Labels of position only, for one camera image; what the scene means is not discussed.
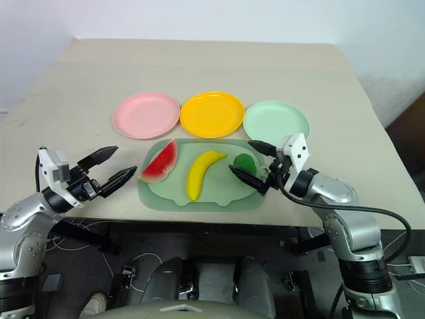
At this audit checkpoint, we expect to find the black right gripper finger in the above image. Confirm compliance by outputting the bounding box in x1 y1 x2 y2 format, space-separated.
228 164 268 195
248 140 278 158

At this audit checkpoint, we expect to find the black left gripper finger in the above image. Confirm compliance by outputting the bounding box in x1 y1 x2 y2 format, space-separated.
78 145 119 172
99 166 138 199

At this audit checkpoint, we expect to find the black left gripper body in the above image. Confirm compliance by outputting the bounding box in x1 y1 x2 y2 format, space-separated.
67 165 102 203

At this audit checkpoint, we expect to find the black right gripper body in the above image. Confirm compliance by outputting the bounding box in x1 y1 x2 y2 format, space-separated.
265 147 294 192

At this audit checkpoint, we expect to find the dark green round fruit toy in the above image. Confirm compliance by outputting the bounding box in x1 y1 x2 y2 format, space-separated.
233 153 258 177

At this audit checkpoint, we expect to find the light green round plate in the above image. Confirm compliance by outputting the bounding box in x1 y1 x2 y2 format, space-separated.
242 100 312 144

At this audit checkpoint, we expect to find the pink round plate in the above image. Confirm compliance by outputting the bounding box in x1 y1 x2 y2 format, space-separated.
112 92 181 141

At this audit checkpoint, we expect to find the yellow round plate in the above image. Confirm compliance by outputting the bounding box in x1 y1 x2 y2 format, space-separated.
179 91 246 140

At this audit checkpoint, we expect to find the pale green plastic tray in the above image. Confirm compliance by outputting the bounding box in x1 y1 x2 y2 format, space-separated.
137 137 270 213

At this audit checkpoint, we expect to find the red watermelon slice toy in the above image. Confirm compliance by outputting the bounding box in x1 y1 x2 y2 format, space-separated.
139 139 179 184

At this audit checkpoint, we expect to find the yellow banana toy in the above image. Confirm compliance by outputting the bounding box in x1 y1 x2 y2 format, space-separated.
185 150 228 202

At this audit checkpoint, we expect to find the grey floor block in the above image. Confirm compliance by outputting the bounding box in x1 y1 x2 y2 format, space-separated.
44 273 63 290

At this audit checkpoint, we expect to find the dark grey rounded robot leg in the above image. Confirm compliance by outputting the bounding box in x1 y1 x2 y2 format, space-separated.
232 255 277 319
139 257 197 314

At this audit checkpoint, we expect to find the white shoe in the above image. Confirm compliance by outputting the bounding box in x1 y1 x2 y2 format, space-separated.
80 292 108 319

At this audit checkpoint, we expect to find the olive grey robot torso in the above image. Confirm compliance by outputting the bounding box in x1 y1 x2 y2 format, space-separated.
80 296 277 319

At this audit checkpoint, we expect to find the small grey box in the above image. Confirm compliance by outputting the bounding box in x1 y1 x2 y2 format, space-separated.
408 255 425 274

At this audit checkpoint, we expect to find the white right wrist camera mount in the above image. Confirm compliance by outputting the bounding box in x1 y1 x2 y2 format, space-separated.
277 133 312 193

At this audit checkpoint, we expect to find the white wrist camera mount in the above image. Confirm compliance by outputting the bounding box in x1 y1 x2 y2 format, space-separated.
277 133 312 193
37 147 84 209

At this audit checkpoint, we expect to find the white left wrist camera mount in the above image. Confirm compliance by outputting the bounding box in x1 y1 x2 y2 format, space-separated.
37 147 84 209

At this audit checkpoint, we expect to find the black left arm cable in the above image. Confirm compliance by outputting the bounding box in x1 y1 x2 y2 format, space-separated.
35 154 43 193

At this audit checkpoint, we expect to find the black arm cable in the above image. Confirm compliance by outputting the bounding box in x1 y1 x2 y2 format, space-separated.
35 154 43 193
274 171 412 265

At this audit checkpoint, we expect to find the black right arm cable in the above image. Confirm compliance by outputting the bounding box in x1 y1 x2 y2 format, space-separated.
274 171 412 265

